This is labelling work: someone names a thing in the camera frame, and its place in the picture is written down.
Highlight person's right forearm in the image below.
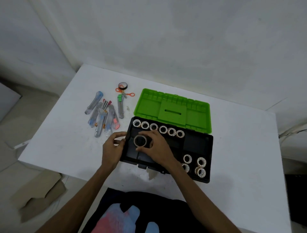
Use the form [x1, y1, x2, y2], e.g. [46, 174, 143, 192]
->
[168, 163, 241, 233]

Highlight person's right hand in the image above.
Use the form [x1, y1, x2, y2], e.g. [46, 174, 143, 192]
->
[135, 129, 179, 172]

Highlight black toolbox tray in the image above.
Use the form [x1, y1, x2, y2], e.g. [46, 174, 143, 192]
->
[121, 117, 213, 182]

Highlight person's black clothing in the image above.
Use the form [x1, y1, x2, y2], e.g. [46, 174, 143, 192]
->
[81, 188, 209, 233]

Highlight grey cabinet panel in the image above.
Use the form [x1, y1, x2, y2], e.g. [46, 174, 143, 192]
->
[0, 83, 22, 123]

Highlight dark tape roll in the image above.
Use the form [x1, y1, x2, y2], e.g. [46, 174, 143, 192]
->
[133, 135, 148, 148]

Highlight person's left forearm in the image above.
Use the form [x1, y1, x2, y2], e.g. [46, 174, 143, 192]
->
[36, 165, 115, 233]

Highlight green utility knife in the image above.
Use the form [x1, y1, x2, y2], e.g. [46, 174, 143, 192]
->
[117, 94, 125, 119]

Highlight black toolbox with green lid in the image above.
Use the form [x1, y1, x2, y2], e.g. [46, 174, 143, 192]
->
[119, 88, 214, 184]

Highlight orange handled scissors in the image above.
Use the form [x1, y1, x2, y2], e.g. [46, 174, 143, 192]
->
[115, 86, 136, 99]

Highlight blue knife package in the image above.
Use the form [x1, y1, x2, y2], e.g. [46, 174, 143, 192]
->
[84, 91, 104, 115]
[88, 102, 103, 128]

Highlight white power strip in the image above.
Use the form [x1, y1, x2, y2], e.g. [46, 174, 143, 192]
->
[13, 140, 32, 150]

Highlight brown cardboard piece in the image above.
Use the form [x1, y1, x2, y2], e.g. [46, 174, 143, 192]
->
[9, 170, 67, 222]

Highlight black wall cable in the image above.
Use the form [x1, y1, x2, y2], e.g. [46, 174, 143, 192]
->
[278, 128, 307, 139]

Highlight pink capped utility knife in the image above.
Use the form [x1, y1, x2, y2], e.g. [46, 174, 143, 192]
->
[108, 104, 121, 131]

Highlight person's left hand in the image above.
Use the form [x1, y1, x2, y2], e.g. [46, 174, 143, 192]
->
[101, 131, 128, 171]

